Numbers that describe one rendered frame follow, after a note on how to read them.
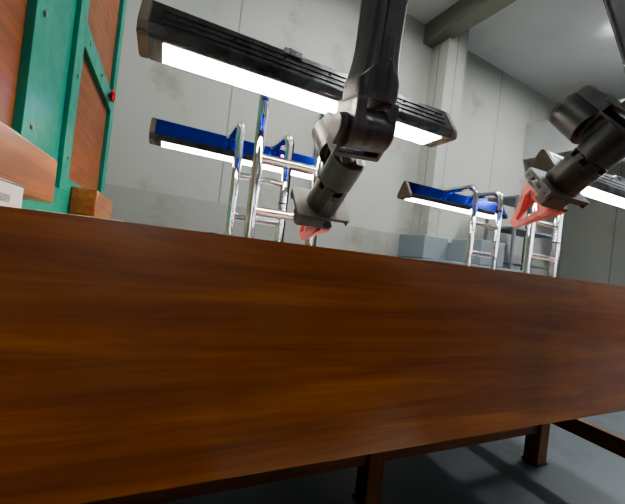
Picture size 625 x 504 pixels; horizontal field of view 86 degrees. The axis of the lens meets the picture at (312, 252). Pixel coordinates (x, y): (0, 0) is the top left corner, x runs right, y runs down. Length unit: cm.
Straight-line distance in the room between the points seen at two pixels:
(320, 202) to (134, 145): 255
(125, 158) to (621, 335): 291
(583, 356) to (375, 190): 336
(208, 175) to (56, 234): 281
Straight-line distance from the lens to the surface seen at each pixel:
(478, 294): 40
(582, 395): 61
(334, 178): 53
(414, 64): 457
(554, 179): 67
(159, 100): 313
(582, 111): 69
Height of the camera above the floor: 76
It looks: level
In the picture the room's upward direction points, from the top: 7 degrees clockwise
